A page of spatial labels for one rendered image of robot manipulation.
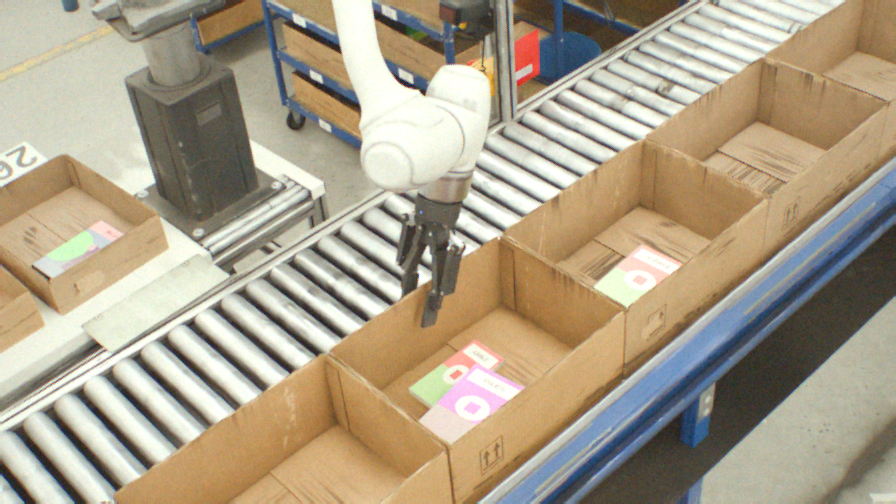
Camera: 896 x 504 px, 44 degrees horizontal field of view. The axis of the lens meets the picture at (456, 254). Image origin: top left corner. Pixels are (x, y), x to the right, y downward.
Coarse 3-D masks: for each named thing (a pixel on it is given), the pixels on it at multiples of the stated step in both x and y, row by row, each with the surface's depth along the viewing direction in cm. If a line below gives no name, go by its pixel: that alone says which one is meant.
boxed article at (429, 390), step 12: (468, 348) 197; (480, 348) 197; (456, 360) 195; (468, 360) 195; (480, 360) 195; (492, 360) 195; (504, 360) 194; (432, 372) 193; (444, 372) 193; (456, 372) 193; (420, 384) 191; (432, 384) 191; (444, 384) 191; (420, 396) 189; (432, 396) 189
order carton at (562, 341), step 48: (480, 288) 200; (528, 288) 199; (576, 288) 188; (384, 336) 187; (432, 336) 197; (480, 336) 201; (528, 336) 200; (576, 336) 195; (384, 384) 193; (528, 384) 191; (576, 384) 180; (432, 432) 164; (480, 432) 166; (528, 432) 176; (480, 480) 172
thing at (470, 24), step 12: (456, 0) 255; (468, 0) 256; (480, 0) 257; (444, 12) 256; (456, 12) 253; (468, 12) 256; (480, 12) 258; (456, 24) 255; (468, 24) 261; (480, 24) 263
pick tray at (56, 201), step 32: (64, 160) 264; (0, 192) 255; (32, 192) 261; (64, 192) 267; (96, 192) 262; (0, 224) 258; (32, 224) 258; (64, 224) 257; (128, 224) 255; (160, 224) 244; (0, 256) 242; (32, 256) 249; (96, 256) 234; (128, 256) 241; (32, 288) 238; (64, 288) 232; (96, 288) 238
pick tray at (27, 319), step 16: (0, 272) 235; (0, 288) 241; (16, 288) 232; (0, 304) 237; (16, 304) 225; (32, 304) 228; (0, 320) 223; (16, 320) 226; (32, 320) 229; (0, 336) 225; (16, 336) 228; (0, 352) 227
